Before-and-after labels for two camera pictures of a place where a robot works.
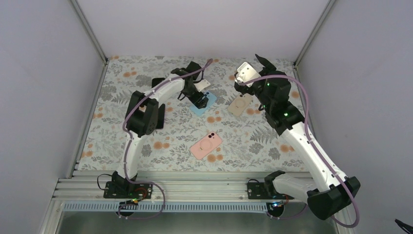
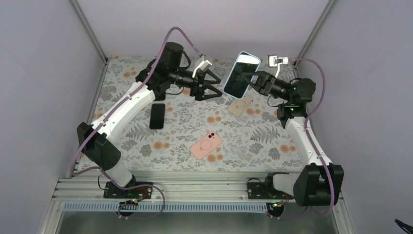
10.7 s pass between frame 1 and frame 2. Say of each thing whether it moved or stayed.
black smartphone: stayed
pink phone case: stayed
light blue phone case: moved
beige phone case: stayed
